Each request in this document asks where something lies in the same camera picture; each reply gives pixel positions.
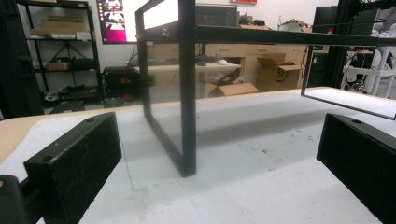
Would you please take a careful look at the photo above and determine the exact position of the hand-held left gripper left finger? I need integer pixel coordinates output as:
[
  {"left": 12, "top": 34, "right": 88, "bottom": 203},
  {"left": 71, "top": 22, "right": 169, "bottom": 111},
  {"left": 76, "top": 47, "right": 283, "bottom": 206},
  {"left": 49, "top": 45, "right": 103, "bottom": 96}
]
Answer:
[{"left": 23, "top": 111, "right": 123, "bottom": 224}]

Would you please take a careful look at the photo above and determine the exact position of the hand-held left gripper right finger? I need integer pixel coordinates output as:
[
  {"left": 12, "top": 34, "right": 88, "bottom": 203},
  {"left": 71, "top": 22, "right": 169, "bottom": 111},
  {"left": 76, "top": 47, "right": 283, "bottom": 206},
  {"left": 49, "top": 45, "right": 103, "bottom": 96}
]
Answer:
[{"left": 316, "top": 113, "right": 396, "bottom": 224}]

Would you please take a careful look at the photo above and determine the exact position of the white pipe stand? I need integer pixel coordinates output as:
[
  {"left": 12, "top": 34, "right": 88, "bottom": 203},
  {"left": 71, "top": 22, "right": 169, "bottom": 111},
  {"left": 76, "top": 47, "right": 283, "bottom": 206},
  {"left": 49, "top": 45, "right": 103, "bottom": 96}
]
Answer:
[{"left": 340, "top": 6, "right": 396, "bottom": 100}]

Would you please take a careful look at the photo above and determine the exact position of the black equipment case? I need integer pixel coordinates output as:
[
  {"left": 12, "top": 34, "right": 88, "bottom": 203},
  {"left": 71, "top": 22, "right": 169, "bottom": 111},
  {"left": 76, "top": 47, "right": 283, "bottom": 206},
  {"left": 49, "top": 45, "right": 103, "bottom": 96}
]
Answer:
[{"left": 102, "top": 65, "right": 142, "bottom": 101}]

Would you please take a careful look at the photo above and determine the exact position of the open cardboard box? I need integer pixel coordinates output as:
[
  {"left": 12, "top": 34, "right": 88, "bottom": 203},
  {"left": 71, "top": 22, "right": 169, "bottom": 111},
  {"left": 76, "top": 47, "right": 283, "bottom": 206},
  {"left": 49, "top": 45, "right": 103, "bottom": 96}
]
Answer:
[{"left": 255, "top": 52, "right": 306, "bottom": 92}]

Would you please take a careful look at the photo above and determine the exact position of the black metal shelving unit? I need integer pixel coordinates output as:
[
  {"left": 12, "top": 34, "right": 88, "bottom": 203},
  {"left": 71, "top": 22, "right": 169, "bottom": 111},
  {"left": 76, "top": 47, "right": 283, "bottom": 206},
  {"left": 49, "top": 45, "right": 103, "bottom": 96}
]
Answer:
[{"left": 17, "top": 0, "right": 105, "bottom": 104}]

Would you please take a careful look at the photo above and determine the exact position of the black curtain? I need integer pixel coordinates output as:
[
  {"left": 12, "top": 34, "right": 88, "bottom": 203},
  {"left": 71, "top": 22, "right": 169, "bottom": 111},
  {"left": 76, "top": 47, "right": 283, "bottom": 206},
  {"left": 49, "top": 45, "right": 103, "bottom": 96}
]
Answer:
[{"left": 0, "top": 0, "right": 45, "bottom": 119}]

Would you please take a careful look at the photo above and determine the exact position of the white table mat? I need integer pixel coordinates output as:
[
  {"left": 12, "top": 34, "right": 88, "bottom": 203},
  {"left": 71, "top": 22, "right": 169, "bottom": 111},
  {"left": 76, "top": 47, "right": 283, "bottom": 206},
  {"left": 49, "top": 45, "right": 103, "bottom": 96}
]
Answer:
[{"left": 0, "top": 87, "right": 396, "bottom": 224}]

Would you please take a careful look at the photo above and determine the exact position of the flat cardboard box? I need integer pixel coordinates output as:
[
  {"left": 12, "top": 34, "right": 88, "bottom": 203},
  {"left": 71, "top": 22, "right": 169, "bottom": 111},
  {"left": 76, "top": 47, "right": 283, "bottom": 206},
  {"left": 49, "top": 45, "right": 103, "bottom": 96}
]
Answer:
[{"left": 208, "top": 82, "right": 260, "bottom": 98}]

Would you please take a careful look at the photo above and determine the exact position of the cardboard box on shelf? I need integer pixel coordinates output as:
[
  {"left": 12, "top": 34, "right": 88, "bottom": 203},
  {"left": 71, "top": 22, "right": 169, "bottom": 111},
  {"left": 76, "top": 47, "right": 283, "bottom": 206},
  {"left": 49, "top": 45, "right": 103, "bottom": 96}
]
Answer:
[{"left": 30, "top": 15, "right": 92, "bottom": 35}]

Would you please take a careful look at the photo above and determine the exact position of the computer monitor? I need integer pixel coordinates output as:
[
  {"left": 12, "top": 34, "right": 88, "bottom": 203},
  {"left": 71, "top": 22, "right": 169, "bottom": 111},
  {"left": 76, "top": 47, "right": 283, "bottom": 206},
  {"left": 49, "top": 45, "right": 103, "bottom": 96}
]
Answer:
[{"left": 96, "top": 0, "right": 150, "bottom": 45}]

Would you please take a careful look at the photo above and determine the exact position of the light wooden desk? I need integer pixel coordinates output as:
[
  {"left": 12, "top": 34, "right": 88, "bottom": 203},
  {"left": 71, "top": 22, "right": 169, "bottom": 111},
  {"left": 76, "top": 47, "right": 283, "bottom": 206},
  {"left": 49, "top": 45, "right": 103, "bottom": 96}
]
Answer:
[{"left": 134, "top": 61, "right": 242, "bottom": 100}]

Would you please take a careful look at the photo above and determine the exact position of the black metal frame rack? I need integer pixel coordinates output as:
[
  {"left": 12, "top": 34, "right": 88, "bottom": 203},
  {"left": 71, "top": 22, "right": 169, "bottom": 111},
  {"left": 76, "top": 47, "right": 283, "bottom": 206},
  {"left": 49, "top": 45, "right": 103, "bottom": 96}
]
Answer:
[{"left": 134, "top": 0, "right": 396, "bottom": 178}]

